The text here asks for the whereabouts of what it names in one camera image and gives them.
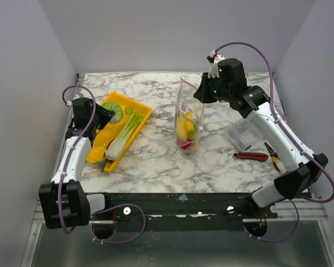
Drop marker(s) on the red black utility knife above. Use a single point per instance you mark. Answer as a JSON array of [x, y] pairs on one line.
[[251, 156]]

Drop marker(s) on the clear zip top bag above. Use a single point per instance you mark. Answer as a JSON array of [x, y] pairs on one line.
[[192, 110]]

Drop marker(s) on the yellow plastic tray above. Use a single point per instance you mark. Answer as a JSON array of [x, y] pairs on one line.
[[106, 137]]

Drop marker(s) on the black mounting rail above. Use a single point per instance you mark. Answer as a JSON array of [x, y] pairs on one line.
[[131, 212]]

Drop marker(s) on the clear plastic screw box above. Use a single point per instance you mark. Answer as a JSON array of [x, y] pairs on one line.
[[243, 134]]

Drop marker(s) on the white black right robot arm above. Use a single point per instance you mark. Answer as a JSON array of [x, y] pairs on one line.
[[303, 166]]

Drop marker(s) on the yellow black pliers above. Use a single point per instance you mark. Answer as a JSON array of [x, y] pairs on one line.
[[274, 157]]

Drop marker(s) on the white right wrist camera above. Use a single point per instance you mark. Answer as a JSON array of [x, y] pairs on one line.
[[214, 58]]

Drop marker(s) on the red toy tomato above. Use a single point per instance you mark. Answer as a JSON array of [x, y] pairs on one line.
[[186, 144]]

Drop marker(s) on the green toy celery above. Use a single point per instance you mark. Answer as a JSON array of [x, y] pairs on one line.
[[115, 149]]

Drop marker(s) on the grey toy fish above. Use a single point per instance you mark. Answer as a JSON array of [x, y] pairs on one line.
[[101, 164]]

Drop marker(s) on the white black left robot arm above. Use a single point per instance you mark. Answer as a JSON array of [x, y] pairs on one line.
[[64, 202]]

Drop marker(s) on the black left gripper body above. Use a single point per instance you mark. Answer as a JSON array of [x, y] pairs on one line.
[[92, 106]]

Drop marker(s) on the green toy cabbage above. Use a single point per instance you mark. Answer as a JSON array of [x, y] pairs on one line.
[[115, 111]]

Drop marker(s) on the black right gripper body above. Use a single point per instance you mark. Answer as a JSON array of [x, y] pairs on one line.
[[203, 89]]

